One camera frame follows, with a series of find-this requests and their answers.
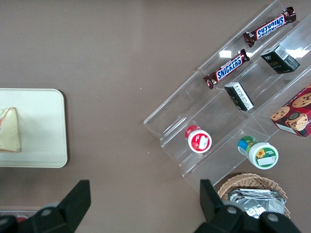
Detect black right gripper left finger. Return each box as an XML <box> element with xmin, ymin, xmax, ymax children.
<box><xmin>17</xmin><ymin>179</ymin><xmax>92</xmax><ymax>233</ymax></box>

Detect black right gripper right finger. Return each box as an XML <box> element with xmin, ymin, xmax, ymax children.
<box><xmin>196</xmin><ymin>179</ymin><xmax>302</xmax><ymax>233</ymax></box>

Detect triangular sandwich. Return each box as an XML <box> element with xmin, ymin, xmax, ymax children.
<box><xmin>0</xmin><ymin>107</ymin><xmax>22</xmax><ymax>153</ymax></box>

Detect light woven wicker basket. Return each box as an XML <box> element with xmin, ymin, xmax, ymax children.
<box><xmin>217</xmin><ymin>172</ymin><xmax>291</xmax><ymax>220</ymax></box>

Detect cream rectangular serving tray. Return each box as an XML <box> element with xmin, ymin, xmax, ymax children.
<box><xmin>0</xmin><ymin>88</ymin><xmax>68</xmax><ymax>168</ymax></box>

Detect silver foil packets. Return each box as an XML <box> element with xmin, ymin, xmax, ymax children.
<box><xmin>227</xmin><ymin>188</ymin><xmax>286</xmax><ymax>219</ymax></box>

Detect green lid yogurt cup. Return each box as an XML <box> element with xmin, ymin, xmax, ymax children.
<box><xmin>237</xmin><ymin>135</ymin><xmax>279</xmax><ymax>170</ymax></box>

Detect red lid yogurt cup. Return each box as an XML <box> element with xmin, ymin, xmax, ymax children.
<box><xmin>184</xmin><ymin>125</ymin><xmax>212</xmax><ymax>154</ymax></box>

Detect clear acrylic step stand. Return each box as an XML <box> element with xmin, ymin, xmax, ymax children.
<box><xmin>143</xmin><ymin>0</ymin><xmax>311</xmax><ymax>195</ymax></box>

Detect small black carton box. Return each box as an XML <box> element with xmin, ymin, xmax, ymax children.
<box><xmin>224</xmin><ymin>82</ymin><xmax>255</xmax><ymax>112</ymax></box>
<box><xmin>259</xmin><ymin>45</ymin><xmax>301</xmax><ymax>75</ymax></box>

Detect red chocolate chip cookie box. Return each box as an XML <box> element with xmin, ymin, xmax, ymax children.
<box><xmin>270</xmin><ymin>83</ymin><xmax>311</xmax><ymax>138</ymax></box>

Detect Snickers chocolate bar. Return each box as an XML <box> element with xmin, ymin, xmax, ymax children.
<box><xmin>203</xmin><ymin>49</ymin><xmax>250</xmax><ymax>90</ymax></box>
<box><xmin>243</xmin><ymin>6</ymin><xmax>297</xmax><ymax>48</ymax></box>

